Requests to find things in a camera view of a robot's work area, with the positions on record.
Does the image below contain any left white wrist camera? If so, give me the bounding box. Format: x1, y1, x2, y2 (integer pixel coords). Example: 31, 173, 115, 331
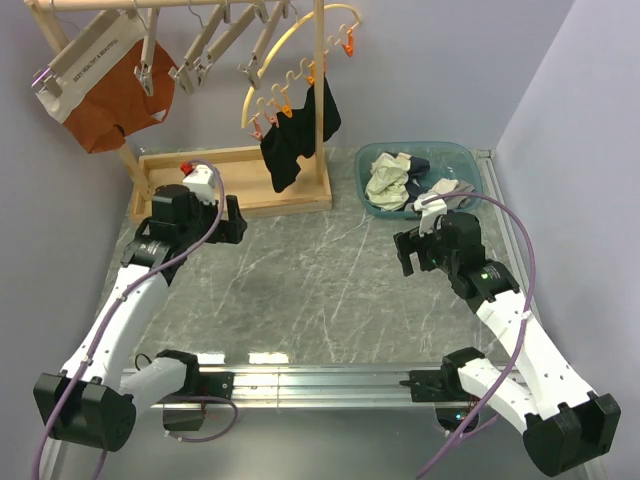
180, 159, 220, 205

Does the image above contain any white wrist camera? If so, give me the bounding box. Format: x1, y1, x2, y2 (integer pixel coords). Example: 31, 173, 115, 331
413, 193, 448, 237
180, 159, 220, 205

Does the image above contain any navy blue underwear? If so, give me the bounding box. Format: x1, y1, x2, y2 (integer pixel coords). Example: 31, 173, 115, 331
405, 156, 431, 201

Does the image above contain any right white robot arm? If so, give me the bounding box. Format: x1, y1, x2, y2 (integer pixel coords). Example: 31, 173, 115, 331
393, 212, 621, 477

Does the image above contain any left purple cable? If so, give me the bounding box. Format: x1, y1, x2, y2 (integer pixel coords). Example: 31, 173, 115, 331
30, 160, 240, 480

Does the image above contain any orange white underwear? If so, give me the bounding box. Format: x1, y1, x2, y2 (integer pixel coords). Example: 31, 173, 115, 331
35, 11, 176, 154

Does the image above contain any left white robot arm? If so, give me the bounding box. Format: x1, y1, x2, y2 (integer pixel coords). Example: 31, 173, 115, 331
33, 184, 247, 452

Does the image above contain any pale yellow underwear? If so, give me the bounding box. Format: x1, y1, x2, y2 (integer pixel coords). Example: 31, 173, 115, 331
365, 152, 411, 212

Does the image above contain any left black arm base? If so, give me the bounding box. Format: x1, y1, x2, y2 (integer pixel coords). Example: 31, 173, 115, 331
131, 350, 239, 443

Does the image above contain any beige hanger with orange underwear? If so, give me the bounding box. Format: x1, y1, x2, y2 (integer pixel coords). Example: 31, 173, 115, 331
31, 9, 136, 97

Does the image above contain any grey underwear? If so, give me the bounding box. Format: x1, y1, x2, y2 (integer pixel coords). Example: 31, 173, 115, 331
424, 178, 477, 211

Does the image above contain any wooden drying rack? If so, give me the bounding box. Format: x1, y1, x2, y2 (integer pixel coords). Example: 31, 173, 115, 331
28, 1, 353, 222

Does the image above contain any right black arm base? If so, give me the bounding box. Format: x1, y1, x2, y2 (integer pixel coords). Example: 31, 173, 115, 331
399, 370, 479, 434

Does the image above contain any teal plastic basin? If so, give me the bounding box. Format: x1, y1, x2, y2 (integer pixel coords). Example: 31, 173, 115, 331
354, 141, 483, 220

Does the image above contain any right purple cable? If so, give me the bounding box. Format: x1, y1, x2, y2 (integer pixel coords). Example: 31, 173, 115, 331
415, 193, 536, 480

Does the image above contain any aluminium mounting rail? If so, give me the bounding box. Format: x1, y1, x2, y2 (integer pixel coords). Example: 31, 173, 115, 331
30, 148, 611, 480

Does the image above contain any black underwear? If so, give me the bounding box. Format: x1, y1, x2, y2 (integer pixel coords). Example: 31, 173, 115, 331
260, 86, 316, 193

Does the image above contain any purple cable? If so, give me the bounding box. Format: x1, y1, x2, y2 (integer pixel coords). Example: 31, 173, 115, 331
30, 160, 240, 480
415, 193, 536, 480

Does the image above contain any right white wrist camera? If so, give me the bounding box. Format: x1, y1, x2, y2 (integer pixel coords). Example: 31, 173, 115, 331
413, 193, 448, 237

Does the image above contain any yellow curved clip hanger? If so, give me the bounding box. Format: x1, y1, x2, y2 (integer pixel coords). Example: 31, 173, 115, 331
239, 2, 362, 142

